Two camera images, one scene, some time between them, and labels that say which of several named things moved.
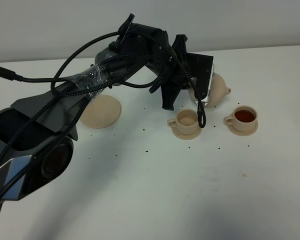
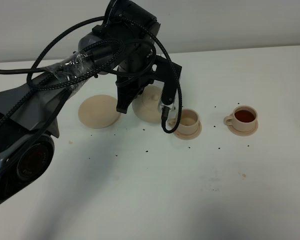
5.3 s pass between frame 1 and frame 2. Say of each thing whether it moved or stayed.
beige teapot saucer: stayed
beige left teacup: stayed
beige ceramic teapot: moved
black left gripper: moved
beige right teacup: stayed
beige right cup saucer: stayed
